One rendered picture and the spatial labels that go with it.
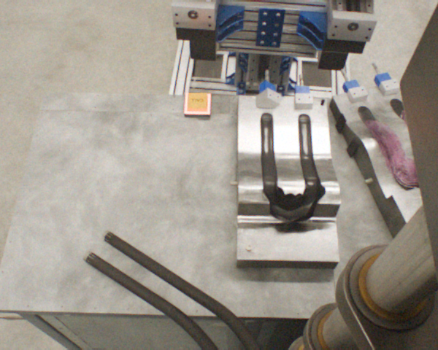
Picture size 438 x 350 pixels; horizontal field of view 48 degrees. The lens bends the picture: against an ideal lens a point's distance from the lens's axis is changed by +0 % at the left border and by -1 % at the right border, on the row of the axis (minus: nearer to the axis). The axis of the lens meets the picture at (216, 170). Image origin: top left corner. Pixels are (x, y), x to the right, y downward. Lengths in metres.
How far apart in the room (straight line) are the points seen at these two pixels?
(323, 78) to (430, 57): 2.18
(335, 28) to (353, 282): 1.17
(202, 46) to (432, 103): 1.50
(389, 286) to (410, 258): 0.07
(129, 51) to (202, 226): 1.67
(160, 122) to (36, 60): 1.51
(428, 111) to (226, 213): 1.12
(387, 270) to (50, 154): 1.22
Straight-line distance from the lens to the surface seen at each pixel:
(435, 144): 0.29
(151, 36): 2.94
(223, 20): 1.69
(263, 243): 1.30
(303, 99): 1.48
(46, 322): 1.63
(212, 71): 2.46
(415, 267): 0.46
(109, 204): 1.44
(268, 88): 1.47
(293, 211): 1.33
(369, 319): 0.56
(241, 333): 1.16
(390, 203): 1.40
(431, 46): 0.31
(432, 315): 0.59
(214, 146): 1.50
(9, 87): 2.88
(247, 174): 1.31
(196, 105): 1.55
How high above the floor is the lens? 2.07
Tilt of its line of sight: 60 degrees down
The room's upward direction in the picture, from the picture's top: straight up
